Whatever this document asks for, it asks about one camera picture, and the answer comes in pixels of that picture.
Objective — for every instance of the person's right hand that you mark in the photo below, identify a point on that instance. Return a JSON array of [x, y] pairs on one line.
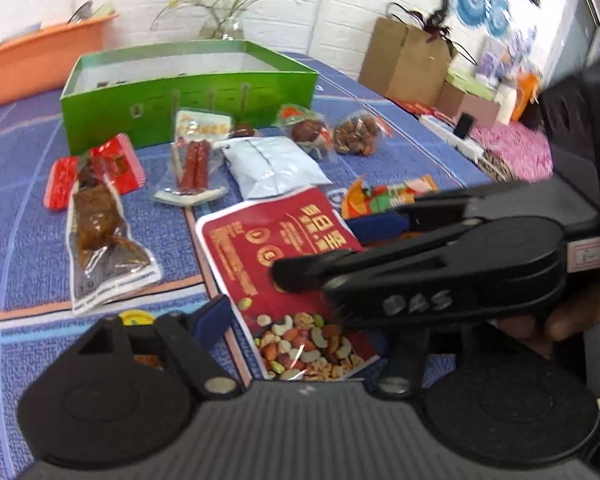
[[578, 314]]

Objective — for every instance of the green cardboard box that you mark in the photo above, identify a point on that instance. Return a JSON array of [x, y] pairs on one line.
[[138, 90]]

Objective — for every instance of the white foil snack bag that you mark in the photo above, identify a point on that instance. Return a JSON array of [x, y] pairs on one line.
[[269, 167]]

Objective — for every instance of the white power strip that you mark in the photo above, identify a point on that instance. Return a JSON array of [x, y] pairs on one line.
[[466, 146]]

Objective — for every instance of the steel bowl in basin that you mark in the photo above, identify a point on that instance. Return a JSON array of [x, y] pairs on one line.
[[82, 13]]

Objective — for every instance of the dark red leafy plant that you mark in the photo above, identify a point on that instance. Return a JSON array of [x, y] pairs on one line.
[[434, 25]]

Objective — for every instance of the red mixed nuts bag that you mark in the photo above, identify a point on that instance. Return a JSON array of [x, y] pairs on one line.
[[266, 256]]

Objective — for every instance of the orange plastic basin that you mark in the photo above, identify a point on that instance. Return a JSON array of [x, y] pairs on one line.
[[44, 60]]

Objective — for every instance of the red candy packet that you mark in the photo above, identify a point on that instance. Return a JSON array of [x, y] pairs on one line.
[[115, 160]]

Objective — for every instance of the pink patterned cloth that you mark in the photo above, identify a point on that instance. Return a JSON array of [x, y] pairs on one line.
[[513, 152]]

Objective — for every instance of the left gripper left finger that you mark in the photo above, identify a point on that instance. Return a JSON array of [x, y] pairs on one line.
[[187, 340]]

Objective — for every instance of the black phone charger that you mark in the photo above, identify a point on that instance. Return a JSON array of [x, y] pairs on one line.
[[464, 125]]

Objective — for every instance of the pale cracker snack packet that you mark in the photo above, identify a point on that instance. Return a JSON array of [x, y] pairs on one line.
[[202, 125]]

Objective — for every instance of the red dates snack bag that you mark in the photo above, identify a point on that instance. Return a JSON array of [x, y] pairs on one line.
[[308, 129]]

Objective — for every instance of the glass vase with plant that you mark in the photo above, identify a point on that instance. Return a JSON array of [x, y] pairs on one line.
[[224, 17]]

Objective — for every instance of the green plate in basin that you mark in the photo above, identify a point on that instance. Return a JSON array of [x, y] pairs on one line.
[[105, 9]]

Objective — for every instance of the brown dried meat packet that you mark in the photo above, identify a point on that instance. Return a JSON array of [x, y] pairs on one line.
[[106, 263]]

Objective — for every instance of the yellow round lid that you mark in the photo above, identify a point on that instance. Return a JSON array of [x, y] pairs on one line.
[[136, 317]]

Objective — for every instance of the orange walnut snack bag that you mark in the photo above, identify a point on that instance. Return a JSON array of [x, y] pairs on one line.
[[360, 134]]

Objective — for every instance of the brown cardboard box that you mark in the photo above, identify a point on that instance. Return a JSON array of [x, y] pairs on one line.
[[403, 62]]

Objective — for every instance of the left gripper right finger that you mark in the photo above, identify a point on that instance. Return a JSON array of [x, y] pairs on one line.
[[403, 372]]

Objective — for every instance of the red sausage packet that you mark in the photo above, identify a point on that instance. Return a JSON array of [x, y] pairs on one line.
[[188, 181]]

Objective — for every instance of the orange green snack bag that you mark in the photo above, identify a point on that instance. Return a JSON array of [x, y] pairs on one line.
[[362, 200]]

